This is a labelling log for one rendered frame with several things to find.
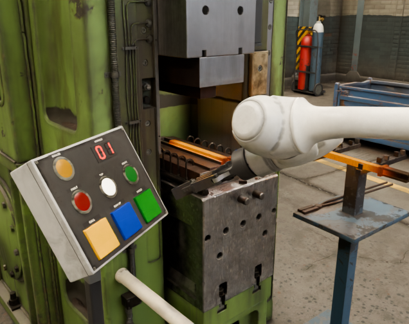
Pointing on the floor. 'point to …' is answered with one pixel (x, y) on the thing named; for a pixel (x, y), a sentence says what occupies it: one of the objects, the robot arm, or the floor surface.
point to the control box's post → (94, 298)
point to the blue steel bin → (363, 96)
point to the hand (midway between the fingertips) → (185, 189)
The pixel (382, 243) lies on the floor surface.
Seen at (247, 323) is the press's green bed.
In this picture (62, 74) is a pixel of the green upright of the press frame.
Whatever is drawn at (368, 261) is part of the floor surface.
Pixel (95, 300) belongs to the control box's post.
